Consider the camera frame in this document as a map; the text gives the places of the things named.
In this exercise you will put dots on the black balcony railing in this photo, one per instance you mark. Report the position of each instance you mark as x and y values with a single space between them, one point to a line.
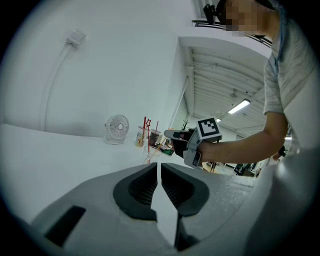
200 23

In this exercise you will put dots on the long ceiling strip light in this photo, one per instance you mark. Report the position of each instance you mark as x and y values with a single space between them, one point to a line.
239 106

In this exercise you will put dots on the person's head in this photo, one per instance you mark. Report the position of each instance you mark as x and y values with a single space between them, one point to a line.
250 17

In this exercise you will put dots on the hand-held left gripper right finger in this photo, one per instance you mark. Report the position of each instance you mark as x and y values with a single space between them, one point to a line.
215 197

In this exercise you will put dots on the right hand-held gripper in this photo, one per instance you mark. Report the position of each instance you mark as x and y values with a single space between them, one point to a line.
208 128

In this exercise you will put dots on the black tray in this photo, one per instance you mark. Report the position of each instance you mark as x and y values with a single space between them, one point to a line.
166 150

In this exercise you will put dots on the white desk fan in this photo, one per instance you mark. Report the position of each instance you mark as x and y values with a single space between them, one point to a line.
117 128

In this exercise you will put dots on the black bare branch plant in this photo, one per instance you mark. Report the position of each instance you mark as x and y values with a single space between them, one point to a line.
185 125

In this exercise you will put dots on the clear stemmed glass cup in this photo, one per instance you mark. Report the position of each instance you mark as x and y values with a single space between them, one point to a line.
153 152

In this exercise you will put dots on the person's right forearm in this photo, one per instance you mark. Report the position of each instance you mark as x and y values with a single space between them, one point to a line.
245 147

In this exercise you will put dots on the pale drink cup red straw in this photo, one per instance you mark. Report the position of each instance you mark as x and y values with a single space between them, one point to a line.
140 136

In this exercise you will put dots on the dark drink cup red straw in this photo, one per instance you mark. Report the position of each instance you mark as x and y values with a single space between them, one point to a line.
155 136

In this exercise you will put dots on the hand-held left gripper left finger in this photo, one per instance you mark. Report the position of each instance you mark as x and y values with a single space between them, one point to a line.
95 205

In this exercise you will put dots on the yellow star wand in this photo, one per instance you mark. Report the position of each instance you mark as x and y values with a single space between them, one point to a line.
160 146

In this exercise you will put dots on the black head camera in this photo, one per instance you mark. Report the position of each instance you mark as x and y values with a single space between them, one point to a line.
211 13

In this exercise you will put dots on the white wall socket box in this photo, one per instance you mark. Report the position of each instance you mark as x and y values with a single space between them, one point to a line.
75 38

